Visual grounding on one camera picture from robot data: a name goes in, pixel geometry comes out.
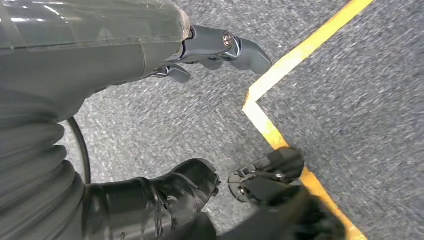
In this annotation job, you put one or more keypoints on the yellow floor tape marking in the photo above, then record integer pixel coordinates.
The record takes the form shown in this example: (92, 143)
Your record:
(298, 54)

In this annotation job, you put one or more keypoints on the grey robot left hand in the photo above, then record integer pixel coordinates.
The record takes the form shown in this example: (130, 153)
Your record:
(82, 59)

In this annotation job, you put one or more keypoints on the black robot foot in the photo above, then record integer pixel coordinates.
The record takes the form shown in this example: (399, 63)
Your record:
(308, 222)

